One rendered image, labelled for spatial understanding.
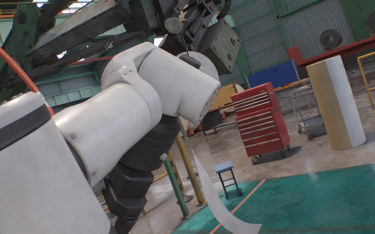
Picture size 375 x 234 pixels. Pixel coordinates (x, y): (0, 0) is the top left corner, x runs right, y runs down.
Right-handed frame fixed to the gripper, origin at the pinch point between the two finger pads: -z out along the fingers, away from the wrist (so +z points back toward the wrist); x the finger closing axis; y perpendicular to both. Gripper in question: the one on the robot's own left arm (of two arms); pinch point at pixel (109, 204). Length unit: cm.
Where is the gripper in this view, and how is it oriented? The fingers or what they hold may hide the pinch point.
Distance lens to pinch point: 53.1
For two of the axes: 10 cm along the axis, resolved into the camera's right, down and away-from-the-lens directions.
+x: -4.8, -5.3, 7.0
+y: -7.6, -1.5, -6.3
